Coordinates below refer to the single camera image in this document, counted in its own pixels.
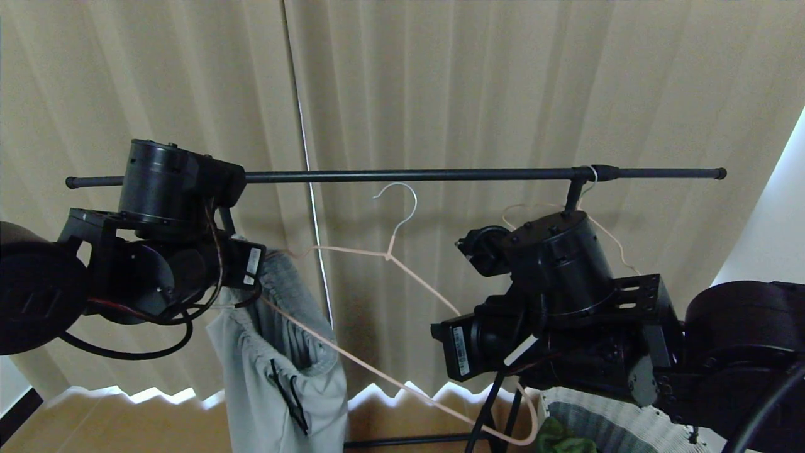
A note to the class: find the black clothes rack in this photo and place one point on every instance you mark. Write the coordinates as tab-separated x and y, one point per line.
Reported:
440	174

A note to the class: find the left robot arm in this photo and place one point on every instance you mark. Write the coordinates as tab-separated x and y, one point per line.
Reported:
157	182

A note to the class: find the beige curtain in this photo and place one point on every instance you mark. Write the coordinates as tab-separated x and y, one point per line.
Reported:
471	94

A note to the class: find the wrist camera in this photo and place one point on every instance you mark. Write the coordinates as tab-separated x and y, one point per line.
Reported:
487	251
223	182

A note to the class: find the white laundry basket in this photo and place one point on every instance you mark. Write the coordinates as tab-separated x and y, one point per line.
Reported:
629	421

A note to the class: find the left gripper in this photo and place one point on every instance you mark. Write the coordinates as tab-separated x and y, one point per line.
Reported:
236	261

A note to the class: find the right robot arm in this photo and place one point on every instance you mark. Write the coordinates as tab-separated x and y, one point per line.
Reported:
560	264

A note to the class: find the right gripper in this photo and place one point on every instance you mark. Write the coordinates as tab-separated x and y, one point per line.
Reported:
484	346

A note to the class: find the green printed shirt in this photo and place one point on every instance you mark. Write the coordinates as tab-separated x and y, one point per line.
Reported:
560	440

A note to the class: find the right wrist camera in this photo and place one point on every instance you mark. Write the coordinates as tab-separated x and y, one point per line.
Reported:
487	251

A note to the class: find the pink clothes hanger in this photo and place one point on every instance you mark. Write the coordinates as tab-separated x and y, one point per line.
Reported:
613	244
388	254

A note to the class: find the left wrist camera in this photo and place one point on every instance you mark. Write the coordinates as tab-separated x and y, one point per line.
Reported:
223	182

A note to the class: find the pale grey shorts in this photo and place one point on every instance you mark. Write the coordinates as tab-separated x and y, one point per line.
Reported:
277	390

